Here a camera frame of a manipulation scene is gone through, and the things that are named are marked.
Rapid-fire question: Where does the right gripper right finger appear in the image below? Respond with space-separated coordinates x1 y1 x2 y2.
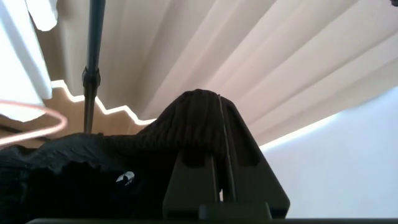
219 95 290 219

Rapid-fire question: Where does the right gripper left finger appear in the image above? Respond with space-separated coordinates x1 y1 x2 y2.
162 152 223 219

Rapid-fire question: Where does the black garment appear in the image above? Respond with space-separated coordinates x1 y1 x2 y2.
0 89 226 219

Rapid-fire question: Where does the pink clothes hanger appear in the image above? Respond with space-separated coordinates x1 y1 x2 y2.
0 100 68 147

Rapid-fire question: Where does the white printed t-shirt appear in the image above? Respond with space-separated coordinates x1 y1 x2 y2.
0 0 59 123

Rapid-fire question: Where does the black clothes rack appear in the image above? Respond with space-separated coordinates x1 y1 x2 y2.
81 0 106 134

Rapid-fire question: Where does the beige curtain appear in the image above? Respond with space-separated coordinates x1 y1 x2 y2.
35 0 398 147

